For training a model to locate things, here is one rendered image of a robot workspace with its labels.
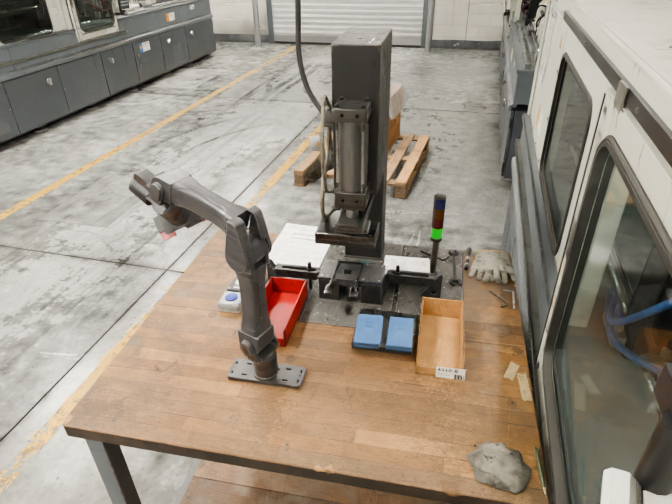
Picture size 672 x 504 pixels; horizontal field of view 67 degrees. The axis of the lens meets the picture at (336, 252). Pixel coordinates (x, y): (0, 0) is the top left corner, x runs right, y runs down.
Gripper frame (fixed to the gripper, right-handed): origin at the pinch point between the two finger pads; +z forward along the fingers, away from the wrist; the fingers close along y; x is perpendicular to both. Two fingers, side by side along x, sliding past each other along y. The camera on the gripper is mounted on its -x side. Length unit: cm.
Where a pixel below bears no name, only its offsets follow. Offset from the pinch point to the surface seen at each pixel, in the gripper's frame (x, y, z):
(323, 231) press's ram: 15.4, -32.7, 11.7
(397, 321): 48, -40, 17
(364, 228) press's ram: 20.5, -43.8, 10.3
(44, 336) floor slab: -39, 128, 146
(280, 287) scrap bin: 21.4, -12.9, 27.9
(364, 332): 47, -30, 13
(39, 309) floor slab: -61, 134, 163
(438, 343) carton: 59, -47, 13
